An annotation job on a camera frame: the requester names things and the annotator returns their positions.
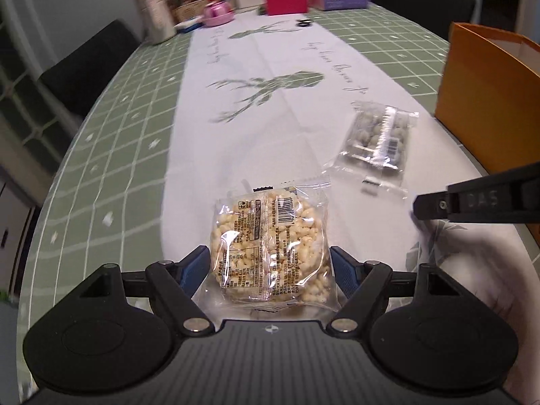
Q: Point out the puffed rice cracker packet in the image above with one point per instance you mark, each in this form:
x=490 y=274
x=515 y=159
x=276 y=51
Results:
x=265 y=240

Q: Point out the pink bowl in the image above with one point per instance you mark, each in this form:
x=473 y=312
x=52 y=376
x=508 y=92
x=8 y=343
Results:
x=217 y=14

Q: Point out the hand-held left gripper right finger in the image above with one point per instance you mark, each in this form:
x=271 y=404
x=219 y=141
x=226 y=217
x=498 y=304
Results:
x=344 y=268

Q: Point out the small black object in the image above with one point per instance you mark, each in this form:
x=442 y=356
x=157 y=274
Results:
x=303 y=22

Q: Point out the clear packet of grey balls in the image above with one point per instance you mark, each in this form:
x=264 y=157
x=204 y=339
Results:
x=379 y=135

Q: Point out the white framed glass door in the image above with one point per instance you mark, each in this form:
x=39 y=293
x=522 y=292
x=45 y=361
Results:
x=25 y=114

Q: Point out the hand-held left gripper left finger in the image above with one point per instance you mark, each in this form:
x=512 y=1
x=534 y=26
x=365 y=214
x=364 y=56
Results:
x=194 y=271

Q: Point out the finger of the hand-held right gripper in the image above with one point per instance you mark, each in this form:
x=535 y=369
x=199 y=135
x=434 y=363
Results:
x=485 y=198

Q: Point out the person's right hand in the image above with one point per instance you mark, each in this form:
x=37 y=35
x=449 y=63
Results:
x=502 y=270

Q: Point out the orange cardboard box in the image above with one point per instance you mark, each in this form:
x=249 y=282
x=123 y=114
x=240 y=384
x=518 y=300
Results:
x=485 y=93

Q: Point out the white cylinder container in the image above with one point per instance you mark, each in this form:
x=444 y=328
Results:
x=154 y=8

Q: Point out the blue and white packet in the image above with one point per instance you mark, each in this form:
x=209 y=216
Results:
x=187 y=25

